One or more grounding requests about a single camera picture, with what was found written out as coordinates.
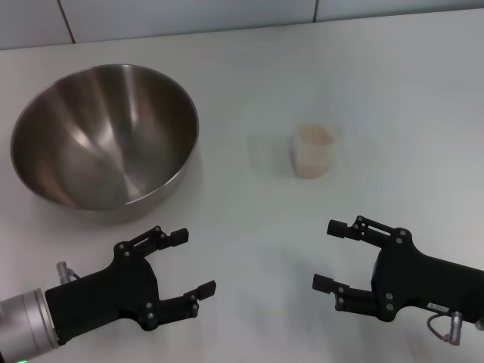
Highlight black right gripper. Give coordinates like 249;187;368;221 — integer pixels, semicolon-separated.
312;215;484;324

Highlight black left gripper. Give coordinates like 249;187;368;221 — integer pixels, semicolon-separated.
44;225;217;346

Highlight clear plastic measuring cup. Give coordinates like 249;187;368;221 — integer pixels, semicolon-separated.
289;123;339;179

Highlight white rice grains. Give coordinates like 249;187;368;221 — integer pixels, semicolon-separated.
296;124;337;145

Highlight stainless steel mixing bowl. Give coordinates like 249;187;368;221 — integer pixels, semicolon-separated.
10;63;200;224

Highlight right wrist connector cable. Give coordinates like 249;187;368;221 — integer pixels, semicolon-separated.
427;310;467;343

